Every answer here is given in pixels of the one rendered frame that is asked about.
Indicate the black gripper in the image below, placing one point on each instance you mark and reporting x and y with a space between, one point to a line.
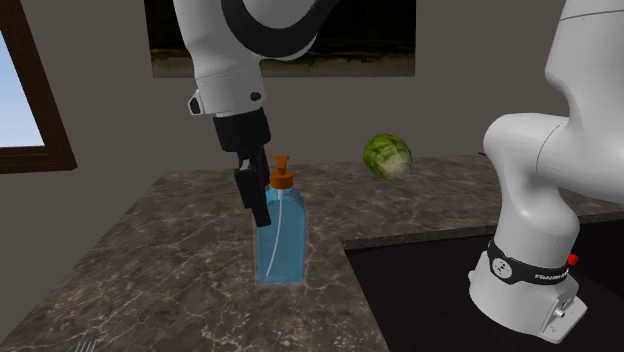
241 130

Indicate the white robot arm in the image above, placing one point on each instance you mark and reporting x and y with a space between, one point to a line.
541 161

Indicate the blue soap dispenser orange pump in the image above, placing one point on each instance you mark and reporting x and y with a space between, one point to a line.
288 234

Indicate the green cabbage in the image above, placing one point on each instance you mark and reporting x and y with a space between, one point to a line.
385 155

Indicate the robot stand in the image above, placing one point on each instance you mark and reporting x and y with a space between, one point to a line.
419 292

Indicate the silver fork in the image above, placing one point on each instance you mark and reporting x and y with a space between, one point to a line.
86 347

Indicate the brown framed window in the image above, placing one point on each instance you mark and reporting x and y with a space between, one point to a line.
34 97

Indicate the dark wall picture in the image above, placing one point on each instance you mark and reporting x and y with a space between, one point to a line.
360 44

